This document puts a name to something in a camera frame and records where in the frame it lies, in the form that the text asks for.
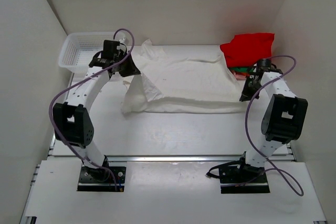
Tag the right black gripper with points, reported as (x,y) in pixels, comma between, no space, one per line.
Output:
(245,93)

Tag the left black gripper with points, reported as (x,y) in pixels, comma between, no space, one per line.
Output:
(133,70)

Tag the white t shirt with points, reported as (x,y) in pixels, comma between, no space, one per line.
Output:
(181,79)

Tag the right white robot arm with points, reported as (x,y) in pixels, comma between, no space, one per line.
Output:
(283,119)

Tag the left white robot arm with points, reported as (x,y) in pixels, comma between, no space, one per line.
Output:
(72,117)

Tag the orange folded t shirt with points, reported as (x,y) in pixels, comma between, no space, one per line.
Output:
(244,74)

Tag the pink folded t shirt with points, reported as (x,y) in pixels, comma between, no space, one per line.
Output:
(236,75)

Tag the green folded t shirt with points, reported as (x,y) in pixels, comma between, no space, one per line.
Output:
(241,69)

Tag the red folded t shirt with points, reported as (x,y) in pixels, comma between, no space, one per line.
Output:
(245,50)

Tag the white plastic basket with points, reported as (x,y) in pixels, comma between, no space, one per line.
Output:
(79,48)

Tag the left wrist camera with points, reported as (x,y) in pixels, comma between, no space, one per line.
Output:
(122,41)

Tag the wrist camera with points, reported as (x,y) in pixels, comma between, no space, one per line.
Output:
(122,41)
(265,64)

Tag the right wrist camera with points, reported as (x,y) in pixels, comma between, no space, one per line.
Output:
(265,64)

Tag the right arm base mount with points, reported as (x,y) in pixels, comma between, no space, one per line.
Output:
(236,177)

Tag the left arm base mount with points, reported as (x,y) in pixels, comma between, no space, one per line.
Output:
(100,180)

